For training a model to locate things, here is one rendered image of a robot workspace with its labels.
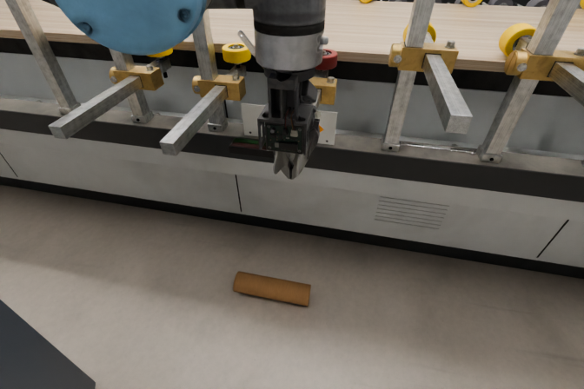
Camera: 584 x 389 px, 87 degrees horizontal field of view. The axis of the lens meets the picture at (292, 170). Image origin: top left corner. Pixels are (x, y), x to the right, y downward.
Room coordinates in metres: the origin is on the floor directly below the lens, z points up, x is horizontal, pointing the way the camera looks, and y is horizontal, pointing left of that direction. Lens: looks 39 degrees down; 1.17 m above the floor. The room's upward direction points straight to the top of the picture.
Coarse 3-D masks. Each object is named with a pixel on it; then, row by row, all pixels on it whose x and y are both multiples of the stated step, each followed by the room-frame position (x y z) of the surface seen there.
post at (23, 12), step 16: (16, 0) 0.88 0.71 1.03; (16, 16) 0.89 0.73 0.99; (32, 16) 0.91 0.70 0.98; (32, 32) 0.88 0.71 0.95; (32, 48) 0.89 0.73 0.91; (48, 48) 0.91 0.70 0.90; (48, 64) 0.88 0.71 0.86; (48, 80) 0.89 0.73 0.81; (64, 80) 0.91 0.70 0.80; (64, 96) 0.89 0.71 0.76; (64, 112) 0.88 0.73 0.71
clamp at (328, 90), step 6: (312, 78) 0.76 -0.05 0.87; (318, 78) 0.76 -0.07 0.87; (324, 78) 0.76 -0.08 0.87; (318, 84) 0.72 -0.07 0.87; (324, 84) 0.72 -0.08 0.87; (330, 84) 0.72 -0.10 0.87; (336, 84) 0.74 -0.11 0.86; (324, 90) 0.71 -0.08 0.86; (330, 90) 0.71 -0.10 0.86; (324, 96) 0.71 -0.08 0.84; (330, 96) 0.71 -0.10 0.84; (324, 102) 0.71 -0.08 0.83; (330, 102) 0.71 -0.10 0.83
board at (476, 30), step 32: (0, 0) 1.64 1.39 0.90; (32, 0) 1.64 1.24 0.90; (352, 0) 1.64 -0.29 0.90; (0, 32) 1.12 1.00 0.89; (64, 32) 1.07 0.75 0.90; (224, 32) 1.07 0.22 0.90; (352, 32) 1.07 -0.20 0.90; (384, 32) 1.07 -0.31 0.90; (448, 32) 1.07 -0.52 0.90; (480, 32) 1.07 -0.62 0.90; (576, 32) 1.07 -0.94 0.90; (480, 64) 0.81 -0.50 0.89
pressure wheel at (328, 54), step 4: (324, 52) 0.84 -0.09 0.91; (328, 52) 0.86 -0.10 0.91; (332, 52) 0.85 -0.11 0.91; (336, 52) 0.85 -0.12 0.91; (324, 56) 0.81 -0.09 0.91; (328, 56) 0.81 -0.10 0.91; (332, 56) 0.82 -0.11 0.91; (336, 56) 0.83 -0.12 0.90; (324, 60) 0.81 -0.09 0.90; (328, 60) 0.81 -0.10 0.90; (332, 60) 0.81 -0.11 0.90; (336, 60) 0.83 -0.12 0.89; (320, 64) 0.81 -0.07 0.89; (324, 64) 0.81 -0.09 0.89; (328, 64) 0.81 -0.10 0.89; (332, 64) 0.82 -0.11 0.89; (336, 64) 0.84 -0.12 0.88; (316, 68) 0.81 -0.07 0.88; (320, 68) 0.81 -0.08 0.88; (324, 68) 0.81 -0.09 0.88; (328, 68) 0.81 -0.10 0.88; (332, 68) 0.82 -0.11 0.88
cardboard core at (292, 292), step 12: (240, 276) 0.69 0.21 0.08; (252, 276) 0.69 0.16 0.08; (264, 276) 0.70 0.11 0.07; (240, 288) 0.65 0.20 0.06; (252, 288) 0.65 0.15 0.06; (264, 288) 0.64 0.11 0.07; (276, 288) 0.64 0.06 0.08; (288, 288) 0.64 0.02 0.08; (300, 288) 0.64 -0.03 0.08; (288, 300) 0.61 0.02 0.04; (300, 300) 0.60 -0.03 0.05
